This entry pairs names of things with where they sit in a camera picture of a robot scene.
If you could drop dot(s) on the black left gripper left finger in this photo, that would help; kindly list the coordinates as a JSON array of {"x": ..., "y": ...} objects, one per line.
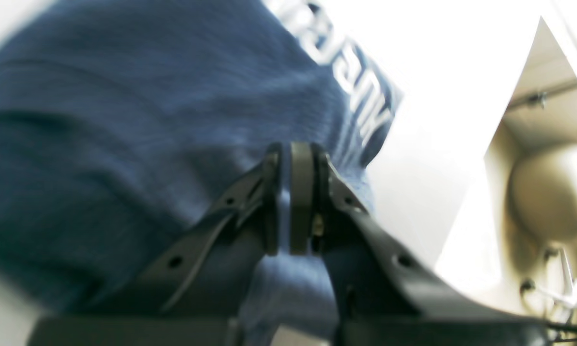
[{"x": 191, "y": 294}]

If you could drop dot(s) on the dark blue t-shirt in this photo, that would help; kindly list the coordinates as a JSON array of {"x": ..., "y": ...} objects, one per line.
[{"x": 122, "y": 121}]

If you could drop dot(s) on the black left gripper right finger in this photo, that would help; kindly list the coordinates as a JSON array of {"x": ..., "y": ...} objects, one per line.
[{"x": 384, "y": 295}]

